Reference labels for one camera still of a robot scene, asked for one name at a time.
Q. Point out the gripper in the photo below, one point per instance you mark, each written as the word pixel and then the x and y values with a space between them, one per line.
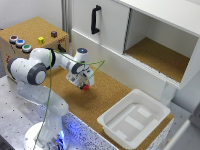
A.
pixel 79 77

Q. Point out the pink block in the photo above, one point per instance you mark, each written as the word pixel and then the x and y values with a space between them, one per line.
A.
pixel 86 87

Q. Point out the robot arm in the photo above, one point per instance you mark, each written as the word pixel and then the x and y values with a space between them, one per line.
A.
pixel 31 71

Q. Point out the purple block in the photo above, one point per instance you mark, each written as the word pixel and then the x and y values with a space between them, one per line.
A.
pixel 54 33

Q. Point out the yellow block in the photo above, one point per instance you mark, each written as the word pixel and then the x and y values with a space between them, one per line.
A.
pixel 41 40

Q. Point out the green button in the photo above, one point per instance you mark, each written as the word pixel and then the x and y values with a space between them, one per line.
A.
pixel 26 47

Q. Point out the white sliding door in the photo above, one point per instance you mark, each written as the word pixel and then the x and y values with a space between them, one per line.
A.
pixel 110 25

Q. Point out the wooden drawer box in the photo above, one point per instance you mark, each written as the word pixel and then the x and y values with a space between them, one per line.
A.
pixel 33 33

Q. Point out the blue button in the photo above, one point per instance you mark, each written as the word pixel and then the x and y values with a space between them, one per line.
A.
pixel 20 42

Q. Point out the white plastic box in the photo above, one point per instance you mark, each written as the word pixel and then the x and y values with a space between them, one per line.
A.
pixel 135 118

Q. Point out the red button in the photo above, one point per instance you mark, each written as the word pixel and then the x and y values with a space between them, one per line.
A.
pixel 13 38

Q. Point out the white cabinet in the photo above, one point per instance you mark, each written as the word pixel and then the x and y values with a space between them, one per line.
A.
pixel 160 43

